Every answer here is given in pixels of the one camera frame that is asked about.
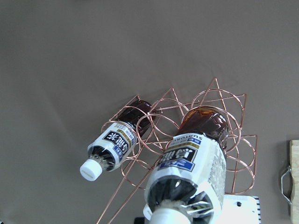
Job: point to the copper wire bottle basket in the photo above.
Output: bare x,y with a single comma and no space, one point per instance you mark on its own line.
241,151

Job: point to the tea bottle taken out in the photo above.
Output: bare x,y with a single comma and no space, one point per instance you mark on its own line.
188,182

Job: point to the tea bottle front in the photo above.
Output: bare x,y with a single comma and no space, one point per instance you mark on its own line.
114,144

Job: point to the bamboo cutting board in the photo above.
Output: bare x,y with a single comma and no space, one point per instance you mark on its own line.
294,163

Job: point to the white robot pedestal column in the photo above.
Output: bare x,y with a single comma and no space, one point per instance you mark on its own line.
239,209

